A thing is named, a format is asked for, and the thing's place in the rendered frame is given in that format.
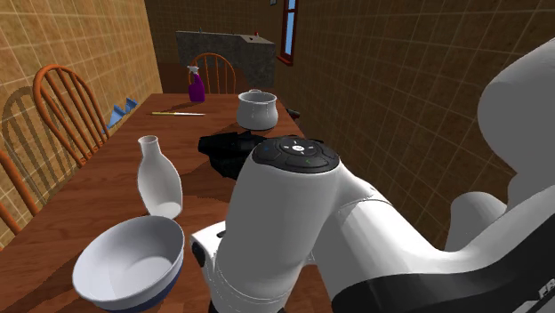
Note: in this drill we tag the brown wooden table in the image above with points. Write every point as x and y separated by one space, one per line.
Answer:
108 182

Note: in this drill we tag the black angular object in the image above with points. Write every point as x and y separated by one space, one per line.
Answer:
225 151

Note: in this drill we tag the white round pot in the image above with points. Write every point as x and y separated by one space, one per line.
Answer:
257 112

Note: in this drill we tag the purple spray bottle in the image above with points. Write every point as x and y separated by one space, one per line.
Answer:
197 89

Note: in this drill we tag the white bowl with blue base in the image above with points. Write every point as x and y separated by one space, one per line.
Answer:
130 264

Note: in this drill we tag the orange wooden spindle chair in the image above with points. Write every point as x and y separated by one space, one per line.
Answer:
47 97
225 69
13 182

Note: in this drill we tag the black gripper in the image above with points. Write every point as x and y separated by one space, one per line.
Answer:
212 308

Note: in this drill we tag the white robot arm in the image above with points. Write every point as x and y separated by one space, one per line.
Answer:
286 225

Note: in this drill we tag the red-framed window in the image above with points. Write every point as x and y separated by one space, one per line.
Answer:
289 30

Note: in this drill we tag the blue angular object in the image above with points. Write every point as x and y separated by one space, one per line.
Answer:
118 115

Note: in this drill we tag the grey stone counter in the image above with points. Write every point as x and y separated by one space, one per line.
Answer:
251 58

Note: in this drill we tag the white narrow-necked vase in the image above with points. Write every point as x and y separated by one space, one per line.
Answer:
158 177

